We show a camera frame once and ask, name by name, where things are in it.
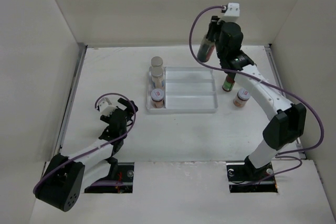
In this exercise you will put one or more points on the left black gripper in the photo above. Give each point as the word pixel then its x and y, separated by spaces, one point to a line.
pixel 125 104

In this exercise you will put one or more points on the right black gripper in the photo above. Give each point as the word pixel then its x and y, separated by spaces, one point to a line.
pixel 216 23

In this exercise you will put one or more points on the tall dark sauce bottle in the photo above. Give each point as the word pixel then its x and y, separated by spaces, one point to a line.
pixel 206 48

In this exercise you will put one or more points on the spice jar white lid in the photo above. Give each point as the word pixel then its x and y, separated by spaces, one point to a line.
pixel 157 97
pixel 241 98

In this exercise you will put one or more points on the silver lid jar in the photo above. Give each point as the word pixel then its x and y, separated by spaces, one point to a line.
pixel 157 62
pixel 157 76

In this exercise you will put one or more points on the red chili sauce bottle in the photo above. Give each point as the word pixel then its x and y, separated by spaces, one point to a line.
pixel 228 83

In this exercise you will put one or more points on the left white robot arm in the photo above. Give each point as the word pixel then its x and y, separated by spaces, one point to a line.
pixel 95 168

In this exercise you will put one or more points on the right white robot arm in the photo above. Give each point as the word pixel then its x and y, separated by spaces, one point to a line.
pixel 286 119

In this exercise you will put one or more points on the white divided organizer tray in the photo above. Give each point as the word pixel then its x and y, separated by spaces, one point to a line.
pixel 187 90

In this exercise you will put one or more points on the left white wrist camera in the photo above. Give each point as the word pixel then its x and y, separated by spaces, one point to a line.
pixel 105 107

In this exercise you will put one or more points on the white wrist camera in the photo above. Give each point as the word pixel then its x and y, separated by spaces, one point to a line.
pixel 105 107
pixel 230 13

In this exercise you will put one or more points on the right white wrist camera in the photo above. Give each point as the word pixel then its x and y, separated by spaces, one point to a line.
pixel 230 13

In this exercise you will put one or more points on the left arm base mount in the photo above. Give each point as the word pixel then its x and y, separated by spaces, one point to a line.
pixel 119 179

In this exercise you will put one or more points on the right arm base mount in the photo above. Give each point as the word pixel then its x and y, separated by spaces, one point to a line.
pixel 244 178

